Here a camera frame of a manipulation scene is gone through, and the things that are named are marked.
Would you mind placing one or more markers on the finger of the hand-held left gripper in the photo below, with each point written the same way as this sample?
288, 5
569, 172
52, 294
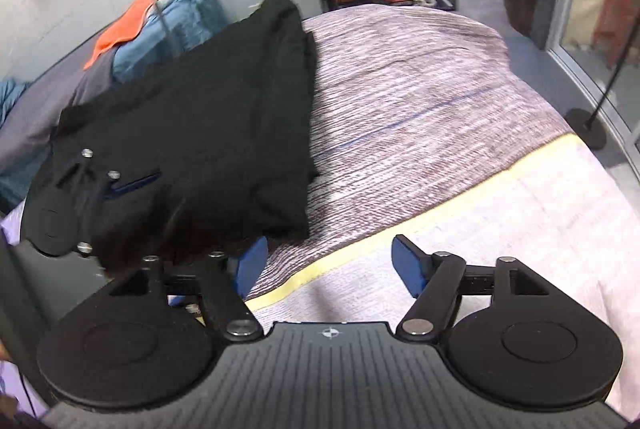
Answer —
135, 183

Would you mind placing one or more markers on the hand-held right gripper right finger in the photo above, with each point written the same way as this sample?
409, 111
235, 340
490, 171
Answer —
407, 264

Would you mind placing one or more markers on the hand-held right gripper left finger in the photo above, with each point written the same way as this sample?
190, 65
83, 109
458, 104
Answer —
250, 264

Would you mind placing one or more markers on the black jacket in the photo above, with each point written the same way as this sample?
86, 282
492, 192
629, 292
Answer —
210, 109

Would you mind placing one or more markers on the dark grey garment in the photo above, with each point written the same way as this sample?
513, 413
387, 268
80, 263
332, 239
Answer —
55, 94

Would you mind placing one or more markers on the blue cloth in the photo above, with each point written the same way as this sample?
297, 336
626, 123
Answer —
12, 101

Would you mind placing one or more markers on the striped mauve bedspread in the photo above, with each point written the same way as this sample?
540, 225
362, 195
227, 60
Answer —
425, 109

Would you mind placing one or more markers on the orange cloth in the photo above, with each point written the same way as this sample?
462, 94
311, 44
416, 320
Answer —
130, 21

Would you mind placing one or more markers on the blue down jacket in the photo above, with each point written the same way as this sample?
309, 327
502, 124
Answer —
185, 19

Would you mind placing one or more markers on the black floor stand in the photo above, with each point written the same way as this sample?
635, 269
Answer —
585, 129

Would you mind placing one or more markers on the white tape roll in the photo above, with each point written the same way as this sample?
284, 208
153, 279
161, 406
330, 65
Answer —
426, 1

